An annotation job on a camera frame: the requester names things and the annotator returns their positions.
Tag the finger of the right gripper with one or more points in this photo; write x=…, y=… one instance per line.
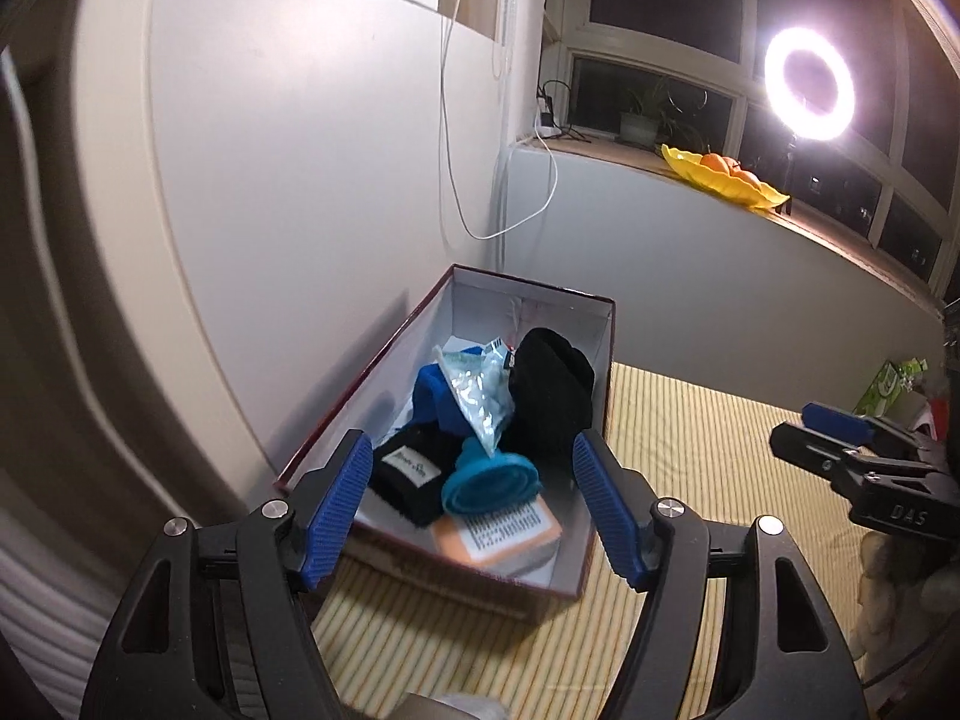
x=863, y=431
x=844, y=466

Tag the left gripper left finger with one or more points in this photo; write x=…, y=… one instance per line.
x=164, y=654

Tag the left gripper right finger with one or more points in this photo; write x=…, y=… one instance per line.
x=781, y=653

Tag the black knit glove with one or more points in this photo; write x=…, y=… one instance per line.
x=411, y=468

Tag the orange labelled soft package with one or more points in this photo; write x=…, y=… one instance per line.
x=507, y=542

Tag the black velvet pouch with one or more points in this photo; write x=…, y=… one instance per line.
x=550, y=384

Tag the teal collapsible funnel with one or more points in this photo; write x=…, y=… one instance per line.
x=483, y=484

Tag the blue towel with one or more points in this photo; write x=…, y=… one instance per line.
x=434, y=403

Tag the blue packaged face mask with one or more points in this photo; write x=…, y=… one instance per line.
x=480, y=384

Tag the white gloved right hand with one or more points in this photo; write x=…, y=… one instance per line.
x=907, y=597

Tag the green white cardboard box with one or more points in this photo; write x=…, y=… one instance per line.
x=892, y=380

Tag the striped yellow mat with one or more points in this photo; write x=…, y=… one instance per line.
x=722, y=581

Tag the orange fruit right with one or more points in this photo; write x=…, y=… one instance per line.
x=746, y=176

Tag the orange fruit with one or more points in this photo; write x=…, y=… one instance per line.
x=719, y=163
x=746, y=176

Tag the dark red storage box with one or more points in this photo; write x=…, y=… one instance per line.
x=466, y=309

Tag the orange fruit left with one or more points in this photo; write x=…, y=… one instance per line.
x=719, y=163

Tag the yellow leaf-shaped fruit tray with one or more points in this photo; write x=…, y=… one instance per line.
x=686, y=164

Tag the potted plant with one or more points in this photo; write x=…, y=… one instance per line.
x=653, y=118

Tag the white power adapter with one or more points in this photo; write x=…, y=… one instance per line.
x=548, y=124

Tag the white ring light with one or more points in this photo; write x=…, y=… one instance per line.
x=789, y=107

